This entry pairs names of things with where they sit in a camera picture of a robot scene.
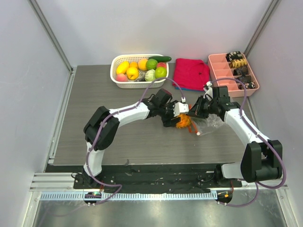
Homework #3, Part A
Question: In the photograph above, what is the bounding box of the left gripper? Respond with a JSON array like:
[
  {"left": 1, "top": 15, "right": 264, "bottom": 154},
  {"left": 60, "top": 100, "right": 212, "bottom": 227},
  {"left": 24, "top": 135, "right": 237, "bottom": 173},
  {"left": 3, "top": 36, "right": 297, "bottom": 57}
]
[{"left": 158, "top": 101, "right": 181, "bottom": 127}]

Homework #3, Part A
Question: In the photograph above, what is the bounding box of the clear zip top bag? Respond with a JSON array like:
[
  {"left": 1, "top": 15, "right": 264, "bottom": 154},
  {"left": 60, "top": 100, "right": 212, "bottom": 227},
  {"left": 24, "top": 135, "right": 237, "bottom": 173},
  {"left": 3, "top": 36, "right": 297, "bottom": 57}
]
[{"left": 187, "top": 114, "right": 225, "bottom": 136}]

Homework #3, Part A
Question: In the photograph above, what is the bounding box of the green pear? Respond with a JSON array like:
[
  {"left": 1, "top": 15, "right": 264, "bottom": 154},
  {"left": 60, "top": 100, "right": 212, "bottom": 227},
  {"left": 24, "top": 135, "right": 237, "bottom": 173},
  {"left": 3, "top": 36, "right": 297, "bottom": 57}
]
[{"left": 155, "top": 67, "right": 167, "bottom": 79}]

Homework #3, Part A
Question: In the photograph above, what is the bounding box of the yellow apple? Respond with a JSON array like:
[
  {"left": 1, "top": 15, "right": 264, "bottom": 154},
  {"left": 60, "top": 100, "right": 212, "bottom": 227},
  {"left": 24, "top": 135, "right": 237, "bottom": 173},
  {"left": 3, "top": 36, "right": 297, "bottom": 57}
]
[{"left": 126, "top": 67, "right": 139, "bottom": 80}]

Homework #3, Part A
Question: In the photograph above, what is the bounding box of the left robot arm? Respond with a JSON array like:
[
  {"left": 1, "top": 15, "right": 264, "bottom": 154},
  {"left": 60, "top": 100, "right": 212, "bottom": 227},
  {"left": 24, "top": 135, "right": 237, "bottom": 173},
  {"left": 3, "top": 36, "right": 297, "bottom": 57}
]
[{"left": 83, "top": 89, "right": 188, "bottom": 189}]

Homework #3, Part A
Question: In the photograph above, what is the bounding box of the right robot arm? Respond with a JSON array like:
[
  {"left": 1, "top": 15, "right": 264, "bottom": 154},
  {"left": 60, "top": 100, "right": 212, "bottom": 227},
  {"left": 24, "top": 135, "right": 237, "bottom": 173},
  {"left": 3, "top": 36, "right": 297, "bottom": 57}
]
[{"left": 188, "top": 86, "right": 283, "bottom": 187}]

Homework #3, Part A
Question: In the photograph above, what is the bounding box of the green cabbage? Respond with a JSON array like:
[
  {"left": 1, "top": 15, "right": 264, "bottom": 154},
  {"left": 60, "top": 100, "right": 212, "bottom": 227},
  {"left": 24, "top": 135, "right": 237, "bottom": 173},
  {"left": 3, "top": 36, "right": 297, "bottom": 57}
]
[{"left": 144, "top": 69, "right": 156, "bottom": 81}]

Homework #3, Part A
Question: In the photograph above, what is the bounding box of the grey mushroom toy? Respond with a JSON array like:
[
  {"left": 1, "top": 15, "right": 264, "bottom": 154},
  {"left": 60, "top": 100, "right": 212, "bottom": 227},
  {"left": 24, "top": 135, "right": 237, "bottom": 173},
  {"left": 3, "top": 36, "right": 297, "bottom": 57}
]
[{"left": 136, "top": 71, "right": 145, "bottom": 82}]

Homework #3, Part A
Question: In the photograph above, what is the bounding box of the red folded cloth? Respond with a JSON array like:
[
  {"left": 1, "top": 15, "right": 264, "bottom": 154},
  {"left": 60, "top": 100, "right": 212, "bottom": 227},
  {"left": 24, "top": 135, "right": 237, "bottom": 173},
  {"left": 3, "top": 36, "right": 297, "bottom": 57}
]
[{"left": 173, "top": 58, "right": 210, "bottom": 83}]

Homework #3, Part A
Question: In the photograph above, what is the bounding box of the red peach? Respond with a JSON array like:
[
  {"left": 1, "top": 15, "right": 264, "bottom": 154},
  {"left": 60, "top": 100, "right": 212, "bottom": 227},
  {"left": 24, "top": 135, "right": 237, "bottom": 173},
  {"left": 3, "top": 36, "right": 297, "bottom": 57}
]
[{"left": 156, "top": 62, "right": 167, "bottom": 69}]

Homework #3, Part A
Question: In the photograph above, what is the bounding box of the green cucumber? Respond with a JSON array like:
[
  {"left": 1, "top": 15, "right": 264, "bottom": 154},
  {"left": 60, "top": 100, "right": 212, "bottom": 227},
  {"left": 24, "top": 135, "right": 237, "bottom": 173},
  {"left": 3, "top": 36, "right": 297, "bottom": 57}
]
[{"left": 148, "top": 55, "right": 172, "bottom": 62}]

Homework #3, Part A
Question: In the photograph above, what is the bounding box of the small orange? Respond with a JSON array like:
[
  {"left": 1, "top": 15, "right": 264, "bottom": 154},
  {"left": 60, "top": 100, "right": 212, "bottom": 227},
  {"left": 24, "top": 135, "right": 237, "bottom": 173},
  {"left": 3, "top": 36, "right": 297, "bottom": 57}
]
[{"left": 129, "top": 62, "right": 138, "bottom": 68}]

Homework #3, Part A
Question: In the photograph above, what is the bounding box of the yellow mango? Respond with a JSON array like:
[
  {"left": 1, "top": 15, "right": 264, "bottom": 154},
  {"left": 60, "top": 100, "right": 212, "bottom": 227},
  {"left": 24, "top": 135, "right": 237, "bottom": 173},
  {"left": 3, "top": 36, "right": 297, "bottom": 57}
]
[{"left": 116, "top": 61, "right": 130, "bottom": 74}]

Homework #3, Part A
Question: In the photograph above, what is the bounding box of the black pink sock roll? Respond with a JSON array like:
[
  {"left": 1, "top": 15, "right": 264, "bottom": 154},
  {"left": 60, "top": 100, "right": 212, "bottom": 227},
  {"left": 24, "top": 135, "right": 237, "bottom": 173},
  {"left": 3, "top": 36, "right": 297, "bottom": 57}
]
[{"left": 238, "top": 81, "right": 256, "bottom": 90}]

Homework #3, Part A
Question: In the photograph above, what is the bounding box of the pink divided tray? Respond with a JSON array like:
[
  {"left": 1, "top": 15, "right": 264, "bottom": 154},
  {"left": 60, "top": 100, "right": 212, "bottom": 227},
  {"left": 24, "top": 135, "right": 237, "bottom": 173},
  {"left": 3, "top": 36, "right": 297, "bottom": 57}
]
[{"left": 208, "top": 53, "right": 260, "bottom": 97}]

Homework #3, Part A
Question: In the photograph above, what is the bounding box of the dark brown sock roll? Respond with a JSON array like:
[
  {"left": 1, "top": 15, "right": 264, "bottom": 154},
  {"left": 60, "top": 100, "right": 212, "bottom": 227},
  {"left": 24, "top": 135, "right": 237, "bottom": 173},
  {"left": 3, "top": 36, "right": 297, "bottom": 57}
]
[{"left": 233, "top": 65, "right": 249, "bottom": 76}]

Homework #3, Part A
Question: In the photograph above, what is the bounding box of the yellow striped sock roll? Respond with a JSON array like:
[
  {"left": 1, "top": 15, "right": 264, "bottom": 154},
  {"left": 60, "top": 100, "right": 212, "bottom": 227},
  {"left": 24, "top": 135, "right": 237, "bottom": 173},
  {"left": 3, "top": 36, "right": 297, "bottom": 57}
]
[{"left": 229, "top": 59, "right": 248, "bottom": 69}]

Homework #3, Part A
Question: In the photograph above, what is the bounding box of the dark floral sock roll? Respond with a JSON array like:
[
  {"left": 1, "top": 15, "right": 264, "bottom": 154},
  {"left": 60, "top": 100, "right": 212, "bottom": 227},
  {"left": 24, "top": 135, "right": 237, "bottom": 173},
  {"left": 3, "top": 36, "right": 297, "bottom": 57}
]
[{"left": 225, "top": 51, "right": 243, "bottom": 62}]

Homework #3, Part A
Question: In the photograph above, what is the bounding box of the white plastic basket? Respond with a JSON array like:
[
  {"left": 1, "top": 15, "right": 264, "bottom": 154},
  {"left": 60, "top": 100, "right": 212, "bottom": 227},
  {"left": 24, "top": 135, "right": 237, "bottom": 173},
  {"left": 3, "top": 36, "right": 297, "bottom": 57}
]
[{"left": 110, "top": 54, "right": 163, "bottom": 89}]

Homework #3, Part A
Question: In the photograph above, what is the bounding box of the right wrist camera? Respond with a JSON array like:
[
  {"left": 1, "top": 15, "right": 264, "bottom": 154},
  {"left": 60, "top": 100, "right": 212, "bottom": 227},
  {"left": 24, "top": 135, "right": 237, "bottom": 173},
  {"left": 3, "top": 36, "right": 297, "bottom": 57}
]
[{"left": 204, "top": 81, "right": 213, "bottom": 100}]

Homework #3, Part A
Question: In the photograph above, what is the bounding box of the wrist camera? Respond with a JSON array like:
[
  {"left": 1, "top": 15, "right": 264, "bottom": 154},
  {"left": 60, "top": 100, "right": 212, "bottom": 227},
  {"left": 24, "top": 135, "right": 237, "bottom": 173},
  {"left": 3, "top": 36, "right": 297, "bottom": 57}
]
[
  {"left": 204, "top": 81, "right": 213, "bottom": 100},
  {"left": 173, "top": 102, "right": 189, "bottom": 117}
]

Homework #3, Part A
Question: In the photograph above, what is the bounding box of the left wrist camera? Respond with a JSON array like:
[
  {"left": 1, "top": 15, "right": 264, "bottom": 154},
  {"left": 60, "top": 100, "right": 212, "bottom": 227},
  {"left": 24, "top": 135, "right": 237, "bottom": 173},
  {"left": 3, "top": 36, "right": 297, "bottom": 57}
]
[{"left": 173, "top": 102, "right": 189, "bottom": 117}]

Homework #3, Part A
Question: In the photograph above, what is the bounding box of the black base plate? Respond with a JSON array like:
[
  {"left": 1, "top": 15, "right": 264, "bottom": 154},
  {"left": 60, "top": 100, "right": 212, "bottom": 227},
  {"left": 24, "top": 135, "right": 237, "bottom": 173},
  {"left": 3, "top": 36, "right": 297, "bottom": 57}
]
[{"left": 46, "top": 164, "right": 242, "bottom": 194}]

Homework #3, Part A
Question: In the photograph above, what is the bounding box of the white slotted cable duct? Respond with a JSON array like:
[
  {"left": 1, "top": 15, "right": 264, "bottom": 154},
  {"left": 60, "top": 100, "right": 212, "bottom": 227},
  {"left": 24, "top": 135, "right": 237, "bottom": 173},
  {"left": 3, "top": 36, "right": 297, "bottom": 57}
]
[{"left": 40, "top": 191, "right": 217, "bottom": 201}]

